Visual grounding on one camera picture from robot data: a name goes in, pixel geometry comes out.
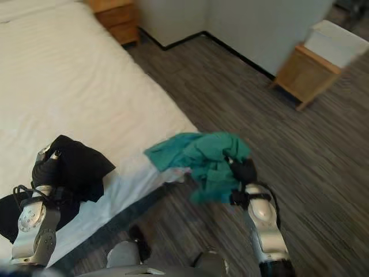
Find silver robot legs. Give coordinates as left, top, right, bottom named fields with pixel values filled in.
left=46, top=223, right=260, bottom=277

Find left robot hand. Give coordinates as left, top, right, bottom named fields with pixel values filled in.
left=31, top=145, right=63, bottom=190

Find teal green garment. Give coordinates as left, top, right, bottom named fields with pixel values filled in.
left=144, top=132, right=252, bottom=203

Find black garment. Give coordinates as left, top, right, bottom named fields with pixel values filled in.
left=0, top=134, right=116, bottom=243

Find wooden nightstand with drawers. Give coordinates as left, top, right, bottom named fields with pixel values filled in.
left=86, top=0, right=141, bottom=47

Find white laundry basket liner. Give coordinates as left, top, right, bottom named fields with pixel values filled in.
left=304, top=19, right=369, bottom=69

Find white pillow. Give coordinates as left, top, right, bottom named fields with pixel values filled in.
left=0, top=0, right=87, bottom=24

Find wooden laundry basket stand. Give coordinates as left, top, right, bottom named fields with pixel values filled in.
left=269, top=43, right=342, bottom=112

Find white bed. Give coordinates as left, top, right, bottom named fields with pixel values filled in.
left=0, top=0, right=199, bottom=268

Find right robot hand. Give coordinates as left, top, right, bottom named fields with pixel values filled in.
left=224, top=156, right=258, bottom=184

